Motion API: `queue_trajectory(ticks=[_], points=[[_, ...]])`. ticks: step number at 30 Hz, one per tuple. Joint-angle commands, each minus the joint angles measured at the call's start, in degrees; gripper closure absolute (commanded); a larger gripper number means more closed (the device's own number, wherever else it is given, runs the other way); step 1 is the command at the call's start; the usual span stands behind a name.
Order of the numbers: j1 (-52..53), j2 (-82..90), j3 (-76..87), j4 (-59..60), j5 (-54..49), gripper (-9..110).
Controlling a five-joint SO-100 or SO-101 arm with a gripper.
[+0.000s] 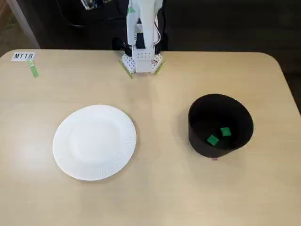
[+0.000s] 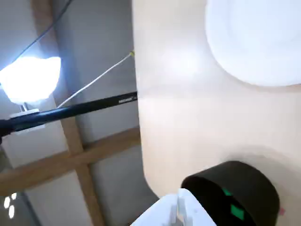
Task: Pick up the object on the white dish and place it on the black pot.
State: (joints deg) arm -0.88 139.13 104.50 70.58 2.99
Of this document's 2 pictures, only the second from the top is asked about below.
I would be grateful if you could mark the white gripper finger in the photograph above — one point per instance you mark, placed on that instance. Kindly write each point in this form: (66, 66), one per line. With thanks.
(195, 212)
(157, 214)

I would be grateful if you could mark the green cube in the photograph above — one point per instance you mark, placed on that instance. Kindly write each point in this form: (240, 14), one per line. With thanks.
(237, 211)
(227, 192)

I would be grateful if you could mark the black round pot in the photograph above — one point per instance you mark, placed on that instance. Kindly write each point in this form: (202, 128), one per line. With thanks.
(261, 188)

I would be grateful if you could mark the black tripod pole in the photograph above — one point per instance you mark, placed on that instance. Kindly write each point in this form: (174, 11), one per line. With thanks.
(70, 110)

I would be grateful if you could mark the white lamp base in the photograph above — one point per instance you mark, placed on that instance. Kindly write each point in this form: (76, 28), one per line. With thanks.
(28, 117)

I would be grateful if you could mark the white paper plate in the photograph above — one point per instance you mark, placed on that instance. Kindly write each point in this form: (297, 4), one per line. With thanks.
(254, 40)

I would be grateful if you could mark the bright white lamp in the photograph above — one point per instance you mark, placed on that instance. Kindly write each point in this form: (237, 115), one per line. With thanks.
(30, 78)

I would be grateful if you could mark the wooden cross frame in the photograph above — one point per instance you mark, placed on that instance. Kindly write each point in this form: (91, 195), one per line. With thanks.
(77, 155)

